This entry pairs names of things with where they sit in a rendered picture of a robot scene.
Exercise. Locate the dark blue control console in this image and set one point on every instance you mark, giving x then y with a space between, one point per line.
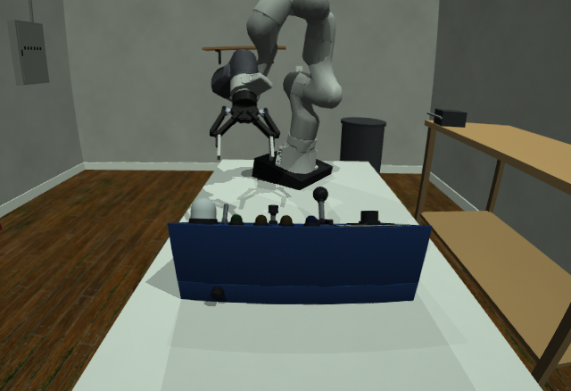
291 263

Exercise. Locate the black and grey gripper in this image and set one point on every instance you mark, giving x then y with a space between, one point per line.
241 101

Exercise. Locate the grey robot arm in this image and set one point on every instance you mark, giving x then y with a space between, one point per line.
320 87

